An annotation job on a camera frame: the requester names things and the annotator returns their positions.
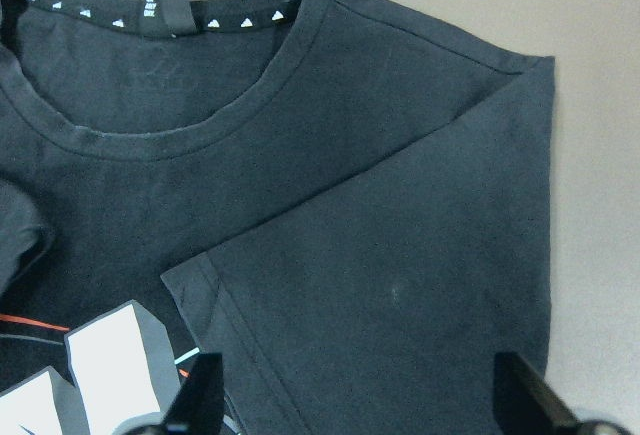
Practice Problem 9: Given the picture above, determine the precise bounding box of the black printed t-shirt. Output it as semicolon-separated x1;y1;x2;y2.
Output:
1;0;555;434

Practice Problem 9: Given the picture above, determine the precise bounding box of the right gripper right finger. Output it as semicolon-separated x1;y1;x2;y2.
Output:
493;352;581;435

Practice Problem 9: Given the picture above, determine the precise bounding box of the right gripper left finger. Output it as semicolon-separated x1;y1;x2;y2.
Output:
159;353;224;435

